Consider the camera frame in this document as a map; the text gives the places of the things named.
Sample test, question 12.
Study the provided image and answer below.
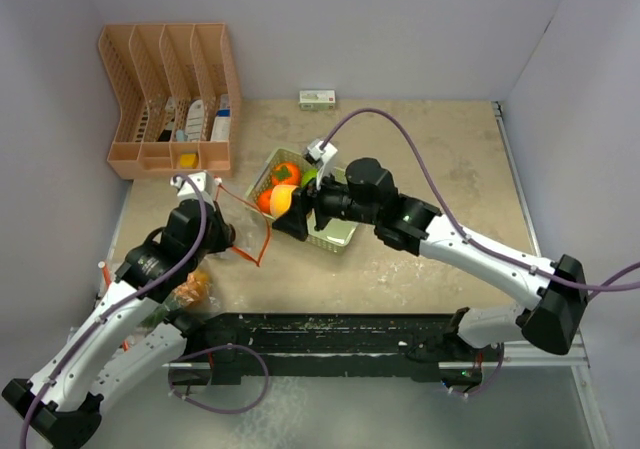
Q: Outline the green toy lime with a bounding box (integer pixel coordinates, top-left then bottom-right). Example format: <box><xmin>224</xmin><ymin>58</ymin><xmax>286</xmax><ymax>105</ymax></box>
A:
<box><xmin>300</xmin><ymin>169</ymin><xmax>317</xmax><ymax>187</ymax></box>

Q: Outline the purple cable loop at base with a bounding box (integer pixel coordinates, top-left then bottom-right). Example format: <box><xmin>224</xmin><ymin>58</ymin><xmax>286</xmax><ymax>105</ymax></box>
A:
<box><xmin>167</xmin><ymin>343</ymin><xmax>272</xmax><ymax>415</ymax></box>

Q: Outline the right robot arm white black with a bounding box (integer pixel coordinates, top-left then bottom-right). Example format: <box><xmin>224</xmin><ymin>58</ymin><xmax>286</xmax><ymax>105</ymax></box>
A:
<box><xmin>270</xmin><ymin>158</ymin><xmax>588</xmax><ymax>360</ymax></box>

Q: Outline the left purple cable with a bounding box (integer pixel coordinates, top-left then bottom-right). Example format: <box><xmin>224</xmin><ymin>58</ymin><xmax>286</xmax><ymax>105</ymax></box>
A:
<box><xmin>18</xmin><ymin>173</ymin><xmax>209</xmax><ymax>449</ymax></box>

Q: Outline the yellow orange toy fruit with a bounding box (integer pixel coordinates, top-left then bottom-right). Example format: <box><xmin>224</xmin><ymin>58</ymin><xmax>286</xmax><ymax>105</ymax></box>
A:
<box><xmin>270</xmin><ymin>184</ymin><xmax>298</xmax><ymax>219</ymax></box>

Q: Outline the pink desk organizer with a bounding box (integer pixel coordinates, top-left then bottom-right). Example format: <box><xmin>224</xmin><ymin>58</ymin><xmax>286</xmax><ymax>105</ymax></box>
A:
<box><xmin>98</xmin><ymin>23</ymin><xmax>243</xmax><ymax>180</ymax></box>

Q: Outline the toy pineapple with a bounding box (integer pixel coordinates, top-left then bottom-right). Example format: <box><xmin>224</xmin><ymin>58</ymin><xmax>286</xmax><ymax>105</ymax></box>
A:
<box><xmin>140</xmin><ymin>269</ymin><xmax>211</xmax><ymax>329</ymax></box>

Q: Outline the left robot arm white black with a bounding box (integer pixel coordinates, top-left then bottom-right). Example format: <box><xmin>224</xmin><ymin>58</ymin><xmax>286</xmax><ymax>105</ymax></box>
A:
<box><xmin>2</xmin><ymin>199</ymin><xmax>235</xmax><ymax>448</ymax></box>

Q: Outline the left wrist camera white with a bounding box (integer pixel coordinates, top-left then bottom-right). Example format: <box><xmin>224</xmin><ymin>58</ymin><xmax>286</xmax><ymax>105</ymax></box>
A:
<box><xmin>170</xmin><ymin>171</ymin><xmax>218</xmax><ymax>204</ymax></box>

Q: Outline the yellow block in organizer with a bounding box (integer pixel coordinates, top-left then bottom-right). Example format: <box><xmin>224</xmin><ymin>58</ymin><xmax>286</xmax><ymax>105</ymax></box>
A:
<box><xmin>178</xmin><ymin>153</ymin><xmax>199</xmax><ymax>169</ymax></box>

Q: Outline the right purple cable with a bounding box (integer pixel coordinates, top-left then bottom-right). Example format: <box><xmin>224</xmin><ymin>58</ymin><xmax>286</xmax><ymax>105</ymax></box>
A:
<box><xmin>322</xmin><ymin>107</ymin><xmax>640</xmax><ymax>293</ymax></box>

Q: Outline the white tube in organizer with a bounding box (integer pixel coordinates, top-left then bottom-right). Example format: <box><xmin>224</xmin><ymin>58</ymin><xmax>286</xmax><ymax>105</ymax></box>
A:
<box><xmin>184</xmin><ymin>99</ymin><xmax>205</xmax><ymax>142</ymax></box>

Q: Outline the small white green box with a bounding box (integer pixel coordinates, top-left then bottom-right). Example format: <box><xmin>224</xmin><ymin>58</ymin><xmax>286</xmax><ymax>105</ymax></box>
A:
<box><xmin>298</xmin><ymin>89</ymin><xmax>336</xmax><ymax>111</ymax></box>

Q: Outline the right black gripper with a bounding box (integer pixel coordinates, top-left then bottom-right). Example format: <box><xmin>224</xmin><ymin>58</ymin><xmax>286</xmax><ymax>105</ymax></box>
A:
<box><xmin>274</xmin><ymin>162</ymin><xmax>379</xmax><ymax>240</ymax></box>

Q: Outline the green plastic basket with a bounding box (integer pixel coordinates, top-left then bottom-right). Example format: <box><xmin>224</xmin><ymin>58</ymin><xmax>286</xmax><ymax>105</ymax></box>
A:
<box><xmin>245</xmin><ymin>147</ymin><xmax>358</xmax><ymax>254</ymax></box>

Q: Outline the white blue box in organizer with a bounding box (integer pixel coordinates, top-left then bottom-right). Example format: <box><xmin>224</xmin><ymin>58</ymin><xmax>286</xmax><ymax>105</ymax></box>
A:
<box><xmin>209</xmin><ymin>94</ymin><xmax>231</xmax><ymax>142</ymax></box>

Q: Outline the clear zip bag orange zipper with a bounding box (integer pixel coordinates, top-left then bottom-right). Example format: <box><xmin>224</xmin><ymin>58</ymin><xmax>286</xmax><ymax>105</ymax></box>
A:
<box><xmin>120</xmin><ymin>262</ymin><xmax>222</xmax><ymax>351</ymax></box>

